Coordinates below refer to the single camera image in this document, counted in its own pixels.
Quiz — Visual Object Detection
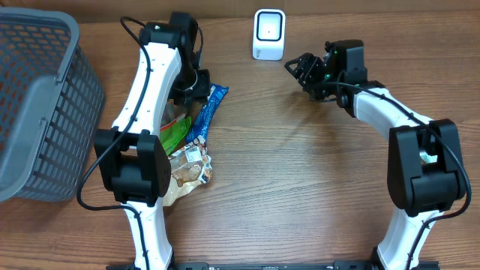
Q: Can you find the green red snack bag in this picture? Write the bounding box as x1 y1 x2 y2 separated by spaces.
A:
160 100 192 155

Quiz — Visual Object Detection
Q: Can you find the blue snack bar wrapper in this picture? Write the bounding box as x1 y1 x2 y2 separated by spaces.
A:
186 83 230 143

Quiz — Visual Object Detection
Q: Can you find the beige brown snack pouch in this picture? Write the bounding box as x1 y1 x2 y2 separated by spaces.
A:
163 136 213 206

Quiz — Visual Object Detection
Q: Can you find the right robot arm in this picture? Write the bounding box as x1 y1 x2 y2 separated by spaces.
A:
284 40 472 269

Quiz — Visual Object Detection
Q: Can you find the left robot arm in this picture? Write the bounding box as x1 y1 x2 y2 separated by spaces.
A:
93 12 210 269

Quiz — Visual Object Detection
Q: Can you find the white barcode scanner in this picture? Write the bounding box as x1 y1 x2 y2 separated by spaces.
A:
252 8 286 61

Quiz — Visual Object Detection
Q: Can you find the grey plastic mesh basket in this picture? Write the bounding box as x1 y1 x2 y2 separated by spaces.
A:
1 7 105 202

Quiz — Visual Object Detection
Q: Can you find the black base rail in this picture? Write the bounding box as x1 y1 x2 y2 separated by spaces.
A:
106 260 440 270

